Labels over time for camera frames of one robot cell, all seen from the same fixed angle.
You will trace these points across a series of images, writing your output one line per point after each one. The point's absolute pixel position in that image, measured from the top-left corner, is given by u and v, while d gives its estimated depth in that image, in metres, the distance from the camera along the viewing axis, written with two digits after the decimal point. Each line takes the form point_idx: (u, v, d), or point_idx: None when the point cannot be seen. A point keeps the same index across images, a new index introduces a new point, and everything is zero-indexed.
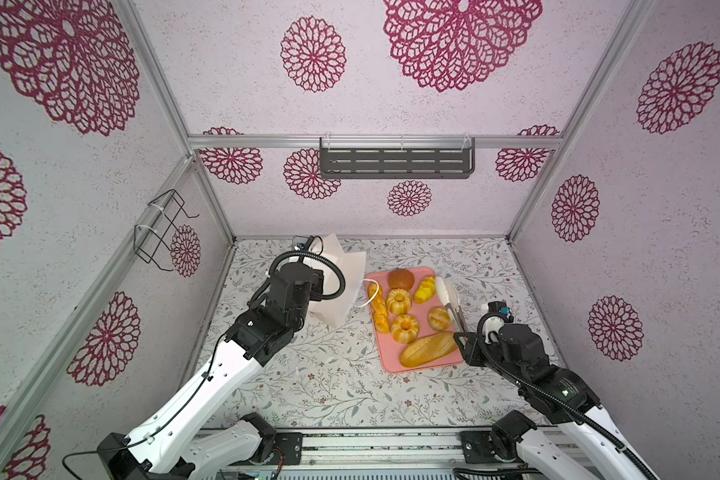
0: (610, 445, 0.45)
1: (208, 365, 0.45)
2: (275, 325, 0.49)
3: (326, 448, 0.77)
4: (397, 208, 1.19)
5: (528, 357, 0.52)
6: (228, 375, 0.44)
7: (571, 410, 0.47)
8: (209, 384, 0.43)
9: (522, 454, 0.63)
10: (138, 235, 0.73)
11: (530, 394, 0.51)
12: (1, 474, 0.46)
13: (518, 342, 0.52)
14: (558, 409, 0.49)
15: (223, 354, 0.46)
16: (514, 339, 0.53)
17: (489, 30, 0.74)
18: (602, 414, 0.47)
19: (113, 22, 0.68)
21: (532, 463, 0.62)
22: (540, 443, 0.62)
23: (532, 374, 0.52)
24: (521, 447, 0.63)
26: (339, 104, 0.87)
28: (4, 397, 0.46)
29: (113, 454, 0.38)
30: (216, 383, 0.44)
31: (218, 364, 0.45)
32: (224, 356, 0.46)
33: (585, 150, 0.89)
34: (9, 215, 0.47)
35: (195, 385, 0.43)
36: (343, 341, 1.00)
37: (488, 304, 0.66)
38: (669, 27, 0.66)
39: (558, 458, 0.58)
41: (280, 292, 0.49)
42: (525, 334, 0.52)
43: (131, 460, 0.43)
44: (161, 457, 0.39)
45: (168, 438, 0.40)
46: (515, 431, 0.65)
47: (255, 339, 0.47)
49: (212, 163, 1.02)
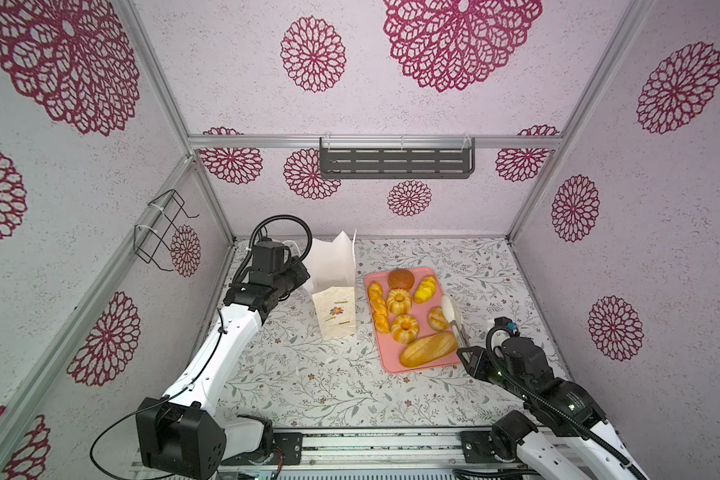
0: (615, 460, 0.45)
1: (219, 324, 0.51)
2: (264, 287, 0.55)
3: (327, 448, 0.77)
4: (397, 208, 1.19)
5: (532, 369, 0.53)
6: (241, 327, 0.51)
7: (578, 426, 0.47)
8: (225, 337, 0.49)
9: (522, 455, 0.64)
10: (138, 235, 0.73)
11: (536, 406, 0.51)
12: (1, 474, 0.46)
13: (521, 355, 0.53)
14: (563, 423, 0.49)
15: (229, 314, 0.52)
16: (516, 353, 0.54)
17: (489, 30, 0.74)
18: (608, 429, 0.47)
19: (113, 22, 0.68)
21: (531, 464, 0.63)
22: (541, 448, 0.62)
23: (537, 386, 0.53)
24: (521, 448, 0.63)
26: (339, 104, 0.87)
28: (4, 397, 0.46)
29: (156, 414, 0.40)
30: (233, 334, 0.50)
31: (229, 321, 0.51)
32: (232, 313, 0.52)
33: (585, 150, 0.89)
34: (9, 215, 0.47)
35: (212, 342, 0.48)
36: (343, 341, 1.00)
37: (494, 320, 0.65)
38: (669, 27, 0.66)
39: (559, 462, 0.59)
41: (264, 256, 0.59)
42: (528, 347, 0.52)
43: (176, 413, 0.44)
44: (207, 398, 0.43)
45: (206, 382, 0.43)
46: (516, 432, 0.65)
47: (253, 298, 0.55)
49: (212, 163, 1.02)
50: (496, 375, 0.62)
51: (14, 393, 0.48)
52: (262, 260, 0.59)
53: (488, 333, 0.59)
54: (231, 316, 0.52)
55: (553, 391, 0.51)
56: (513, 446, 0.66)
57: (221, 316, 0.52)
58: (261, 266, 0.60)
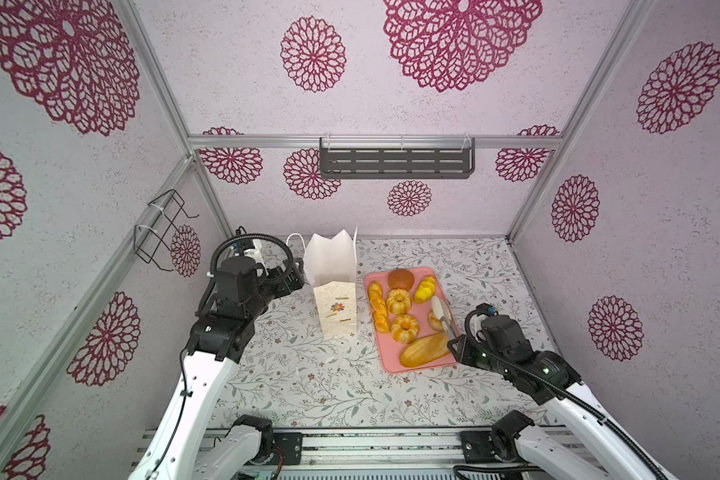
0: (591, 418, 0.46)
1: (182, 384, 0.43)
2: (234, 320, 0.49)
3: (327, 448, 0.77)
4: (397, 208, 1.19)
5: (508, 341, 0.56)
6: (207, 384, 0.43)
7: (551, 386, 0.49)
8: (191, 399, 0.42)
9: (525, 455, 0.63)
10: (138, 235, 0.73)
11: (514, 376, 0.53)
12: (1, 474, 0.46)
13: (498, 327, 0.56)
14: (540, 388, 0.50)
15: (194, 368, 0.44)
16: (493, 326, 0.57)
17: (489, 30, 0.74)
18: (583, 391, 0.48)
19: (113, 22, 0.68)
21: (534, 461, 0.61)
22: (537, 438, 0.62)
23: (514, 356, 0.55)
24: (521, 445, 0.63)
26: (339, 104, 0.87)
28: (4, 397, 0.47)
29: None
30: (199, 394, 0.43)
31: (193, 376, 0.44)
32: (195, 366, 0.44)
33: (585, 151, 0.89)
34: (9, 215, 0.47)
35: (177, 409, 0.41)
36: (343, 341, 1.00)
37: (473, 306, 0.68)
38: (669, 27, 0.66)
39: (555, 449, 0.58)
41: (230, 285, 0.48)
42: (503, 320, 0.55)
43: None
44: None
45: (172, 463, 0.38)
46: (513, 429, 0.66)
47: (223, 336, 0.47)
49: (212, 163, 1.02)
50: (483, 358, 0.63)
51: (14, 394, 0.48)
52: (229, 289, 0.49)
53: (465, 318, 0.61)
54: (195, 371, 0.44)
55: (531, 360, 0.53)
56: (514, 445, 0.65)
57: (182, 374, 0.44)
58: (228, 294, 0.49)
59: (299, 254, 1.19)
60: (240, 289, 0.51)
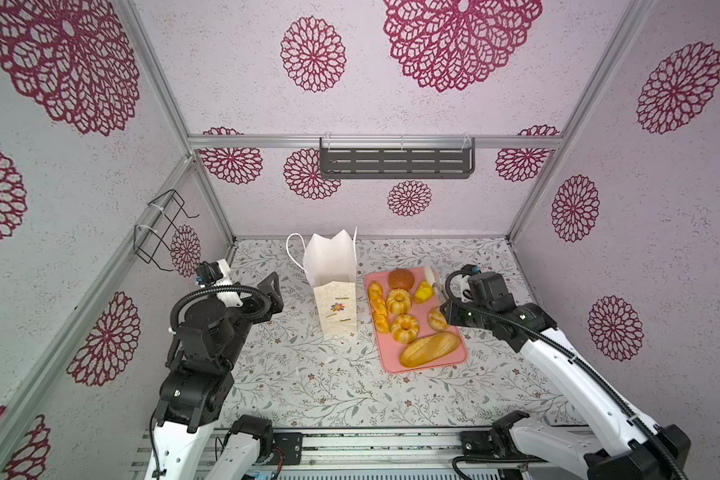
0: (563, 358, 0.47)
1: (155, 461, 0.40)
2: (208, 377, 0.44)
3: (327, 448, 0.77)
4: (397, 208, 1.19)
5: (491, 293, 0.58)
6: (181, 460, 0.40)
7: (527, 330, 0.50)
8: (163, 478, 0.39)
9: (522, 446, 0.63)
10: (138, 235, 0.73)
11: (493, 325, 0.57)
12: (1, 474, 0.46)
13: (482, 280, 0.58)
14: (516, 335, 0.53)
15: (165, 441, 0.40)
16: (478, 278, 0.59)
17: (489, 30, 0.74)
18: (558, 334, 0.50)
19: (113, 22, 0.68)
21: (530, 448, 0.61)
22: (529, 424, 0.63)
23: (495, 307, 0.57)
24: (516, 434, 0.63)
26: (339, 104, 0.87)
28: (4, 397, 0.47)
29: None
30: (173, 472, 0.39)
31: (165, 451, 0.40)
32: (167, 439, 0.40)
33: (585, 151, 0.89)
34: (9, 215, 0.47)
35: None
36: (343, 341, 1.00)
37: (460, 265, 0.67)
38: (669, 27, 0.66)
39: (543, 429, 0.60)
41: (196, 345, 0.43)
42: (488, 273, 0.57)
43: None
44: None
45: None
46: (507, 421, 0.68)
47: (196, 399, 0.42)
49: (212, 163, 1.02)
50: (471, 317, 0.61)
51: (14, 394, 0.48)
52: (196, 348, 0.43)
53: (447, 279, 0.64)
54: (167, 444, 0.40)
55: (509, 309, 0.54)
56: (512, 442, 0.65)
57: (153, 451, 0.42)
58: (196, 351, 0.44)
59: (299, 254, 1.19)
60: (208, 348, 0.44)
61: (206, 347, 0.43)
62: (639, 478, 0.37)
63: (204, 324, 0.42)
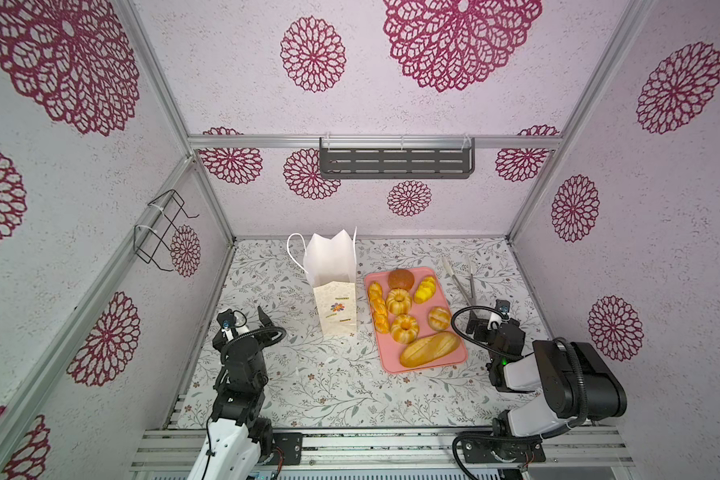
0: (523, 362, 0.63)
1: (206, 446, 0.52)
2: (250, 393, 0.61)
3: (326, 447, 0.77)
4: (397, 208, 1.19)
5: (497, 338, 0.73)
6: (228, 446, 0.52)
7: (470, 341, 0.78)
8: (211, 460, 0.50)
9: (517, 431, 0.63)
10: (138, 235, 0.73)
11: (496, 363, 0.75)
12: (1, 474, 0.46)
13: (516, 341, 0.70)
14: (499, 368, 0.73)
15: (218, 430, 0.54)
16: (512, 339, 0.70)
17: (489, 30, 0.74)
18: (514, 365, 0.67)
19: (113, 22, 0.68)
21: (522, 431, 0.62)
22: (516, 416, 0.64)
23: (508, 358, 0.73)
24: (512, 418, 0.66)
26: (339, 104, 0.87)
28: (4, 397, 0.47)
29: None
30: (221, 455, 0.51)
31: (217, 439, 0.53)
32: (219, 430, 0.54)
33: (585, 150, 0.89)
34: (9, 215, 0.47)
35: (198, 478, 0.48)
36: (343, 341, 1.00)
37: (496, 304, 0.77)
38: (668, 27, 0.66)
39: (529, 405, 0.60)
41: (242, 372, 0.58)
42: (518, 334, 0.71)
43: None
44: None
45: None
46: (501, 414, 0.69)
47: (241, 410, 0.57)
49: (212, 163, 1.02)
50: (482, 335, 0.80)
51: (15, 393, 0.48)
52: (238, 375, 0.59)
53: (453, 317, 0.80)
54: (218, 435, 0.53)
55: (507, 346, 0.72)
56: (511, 432, 0.65)
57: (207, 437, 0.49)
58: (237, 376, 0.59)
59: (299, 254, 1.19)
60: (249, 374, 0.60)
61: (249, 374, 0.60)
62: (543, 344, 0.53)
63: (245, 357, 0.58)
